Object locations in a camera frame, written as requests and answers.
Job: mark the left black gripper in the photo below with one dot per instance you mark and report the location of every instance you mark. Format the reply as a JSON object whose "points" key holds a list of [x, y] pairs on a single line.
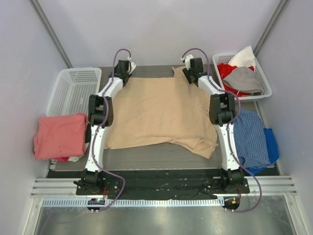
{"points": [[117, 74]]}

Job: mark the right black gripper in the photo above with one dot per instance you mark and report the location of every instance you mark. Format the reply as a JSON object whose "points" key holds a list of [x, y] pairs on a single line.
{"points": [[190, 75]]}

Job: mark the beige t-shirt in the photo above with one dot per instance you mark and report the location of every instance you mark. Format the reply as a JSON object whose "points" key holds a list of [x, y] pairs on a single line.
{"points": [[150, 111]]}

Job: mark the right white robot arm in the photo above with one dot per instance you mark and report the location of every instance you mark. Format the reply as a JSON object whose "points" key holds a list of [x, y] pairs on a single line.
{"points": [[222, 113]]}

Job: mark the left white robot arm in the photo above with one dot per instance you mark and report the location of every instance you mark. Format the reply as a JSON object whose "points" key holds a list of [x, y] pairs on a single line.
{"points": [[101, 116]]}

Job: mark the red garment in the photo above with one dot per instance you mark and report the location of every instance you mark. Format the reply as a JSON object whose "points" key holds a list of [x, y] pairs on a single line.
{"points": [[226, 69]]}

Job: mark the right white plastic basket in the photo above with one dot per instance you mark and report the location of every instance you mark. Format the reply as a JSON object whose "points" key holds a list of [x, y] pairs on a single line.
{"points": [[225, 58]]}

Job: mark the white plastic basket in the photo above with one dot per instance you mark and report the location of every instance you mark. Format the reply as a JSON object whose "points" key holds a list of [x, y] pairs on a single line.
{"points": [[225, 58], [72, 90]]}

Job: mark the grey bucket hat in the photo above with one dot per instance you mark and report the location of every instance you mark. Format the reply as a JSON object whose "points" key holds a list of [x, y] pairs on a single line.
{"points": [[243, 79]]}

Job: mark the left white plastic basket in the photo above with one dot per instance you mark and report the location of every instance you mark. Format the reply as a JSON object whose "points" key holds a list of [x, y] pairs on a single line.
{"points": [[72, 90]]}

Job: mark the white cloth in basket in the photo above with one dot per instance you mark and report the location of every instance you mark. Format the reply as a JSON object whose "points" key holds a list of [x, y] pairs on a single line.
{"points": [[244, 58]]}

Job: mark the dark green garment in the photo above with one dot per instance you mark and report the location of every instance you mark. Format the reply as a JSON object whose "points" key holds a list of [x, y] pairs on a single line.
{"points": [[88, 134]]}

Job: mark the blue checkered shirt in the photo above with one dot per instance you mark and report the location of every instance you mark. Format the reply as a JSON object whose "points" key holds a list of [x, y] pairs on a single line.
{"points": [[250, 140]]}

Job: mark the pink folded t-shirt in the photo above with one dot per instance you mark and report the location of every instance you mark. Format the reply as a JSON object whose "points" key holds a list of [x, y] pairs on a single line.
{"points": [[60, 137]]}

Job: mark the magenta and white garment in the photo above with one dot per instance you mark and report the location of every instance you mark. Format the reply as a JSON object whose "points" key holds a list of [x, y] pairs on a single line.
{"points": [[67, 159]]}

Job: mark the solid blue garment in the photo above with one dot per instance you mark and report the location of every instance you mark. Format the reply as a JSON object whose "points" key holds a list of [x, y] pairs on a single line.
{"points": [[271, 144]]}

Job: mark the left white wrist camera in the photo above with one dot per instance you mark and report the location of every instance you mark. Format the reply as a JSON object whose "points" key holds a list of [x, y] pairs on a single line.
{"points": [[132, 65]]}

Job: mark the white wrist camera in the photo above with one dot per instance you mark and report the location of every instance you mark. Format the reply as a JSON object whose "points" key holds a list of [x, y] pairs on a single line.
{"points": [[132, 65], [187, 61]]}

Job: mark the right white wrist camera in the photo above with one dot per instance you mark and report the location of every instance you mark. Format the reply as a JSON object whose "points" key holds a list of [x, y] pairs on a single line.
{"points": [[187, 61]]}

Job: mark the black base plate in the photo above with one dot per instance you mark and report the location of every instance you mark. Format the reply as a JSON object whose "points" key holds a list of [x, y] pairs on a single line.
{"points": [[177, 184]]}

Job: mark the white slotted cable duct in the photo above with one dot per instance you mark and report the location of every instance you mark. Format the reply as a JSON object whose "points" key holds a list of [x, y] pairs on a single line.
{"points": [[95, 202]]}

